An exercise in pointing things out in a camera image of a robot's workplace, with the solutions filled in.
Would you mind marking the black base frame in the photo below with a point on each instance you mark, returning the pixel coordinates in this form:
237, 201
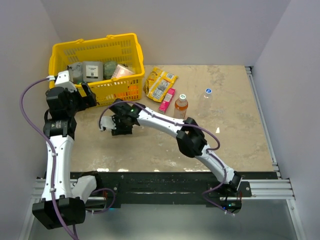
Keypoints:
165, 188

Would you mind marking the pink packaged item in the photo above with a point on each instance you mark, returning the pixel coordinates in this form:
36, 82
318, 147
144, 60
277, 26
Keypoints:
122, 71

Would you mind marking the yellow snack bag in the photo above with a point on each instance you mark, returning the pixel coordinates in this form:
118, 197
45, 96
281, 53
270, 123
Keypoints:
158, 83

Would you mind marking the aluminium rail frame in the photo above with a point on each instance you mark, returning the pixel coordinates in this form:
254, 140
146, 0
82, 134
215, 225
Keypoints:
266, 186

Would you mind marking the green round item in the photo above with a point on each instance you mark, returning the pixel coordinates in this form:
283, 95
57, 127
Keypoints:
109, 68

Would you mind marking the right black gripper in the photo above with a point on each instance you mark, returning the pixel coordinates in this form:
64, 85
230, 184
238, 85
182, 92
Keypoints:
119, 130

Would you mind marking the blue Pocari Sweat cap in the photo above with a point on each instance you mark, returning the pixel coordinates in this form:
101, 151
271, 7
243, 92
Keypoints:
208, 91

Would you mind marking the clear bottle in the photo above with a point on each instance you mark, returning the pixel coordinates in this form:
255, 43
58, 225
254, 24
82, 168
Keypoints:
204, 104

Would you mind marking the grey box in basket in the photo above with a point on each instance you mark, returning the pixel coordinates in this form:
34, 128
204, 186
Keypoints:
92, 71

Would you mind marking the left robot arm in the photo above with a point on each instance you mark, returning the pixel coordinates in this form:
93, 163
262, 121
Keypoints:
60, 204

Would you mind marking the orange drink bottle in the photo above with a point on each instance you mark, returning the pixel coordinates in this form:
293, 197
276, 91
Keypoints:
180, 108

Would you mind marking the yellow plastic shopping basket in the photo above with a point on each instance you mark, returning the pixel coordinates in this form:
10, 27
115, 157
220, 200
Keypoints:
121, 48

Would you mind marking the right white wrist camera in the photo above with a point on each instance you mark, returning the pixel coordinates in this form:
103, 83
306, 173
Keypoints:
107, 123

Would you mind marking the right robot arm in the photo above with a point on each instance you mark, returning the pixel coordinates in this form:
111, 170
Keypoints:
193, 141

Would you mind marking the grey bag in basket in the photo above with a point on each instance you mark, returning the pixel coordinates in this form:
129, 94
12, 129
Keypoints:
77, 72

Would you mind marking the pink carton box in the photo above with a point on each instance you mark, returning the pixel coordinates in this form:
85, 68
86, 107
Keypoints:
167, 101

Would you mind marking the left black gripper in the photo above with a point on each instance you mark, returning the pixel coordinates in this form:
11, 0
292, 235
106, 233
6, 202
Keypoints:
90, 97

